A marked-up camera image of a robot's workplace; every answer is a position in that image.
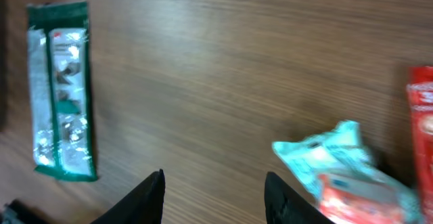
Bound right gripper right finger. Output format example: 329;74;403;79
264;172;334;224

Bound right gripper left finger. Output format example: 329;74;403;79
91;169;166;224

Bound pink tissue pack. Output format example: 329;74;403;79
319;173;405;224

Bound light teal sachet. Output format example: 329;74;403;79
271;119;424;224

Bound red chocolate bar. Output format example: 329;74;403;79
407;66;432;224

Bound large green white packet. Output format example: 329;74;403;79
26;1;97;182

